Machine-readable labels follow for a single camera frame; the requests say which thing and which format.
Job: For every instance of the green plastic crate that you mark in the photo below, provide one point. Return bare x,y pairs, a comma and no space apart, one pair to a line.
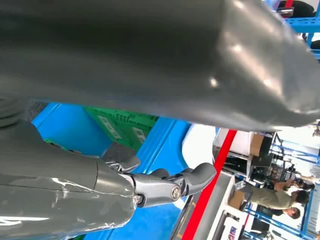
120,129

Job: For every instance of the person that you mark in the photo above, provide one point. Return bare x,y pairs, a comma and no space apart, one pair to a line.
272,198
292,213

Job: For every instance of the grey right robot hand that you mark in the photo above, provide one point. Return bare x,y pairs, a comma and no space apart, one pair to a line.
124,49

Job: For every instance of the blue metal shelf rack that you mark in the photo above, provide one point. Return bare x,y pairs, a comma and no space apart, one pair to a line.
308,212
302,24
69,129

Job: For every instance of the brown cardboard box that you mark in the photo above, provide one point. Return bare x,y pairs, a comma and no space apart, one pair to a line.
236,199
256,145

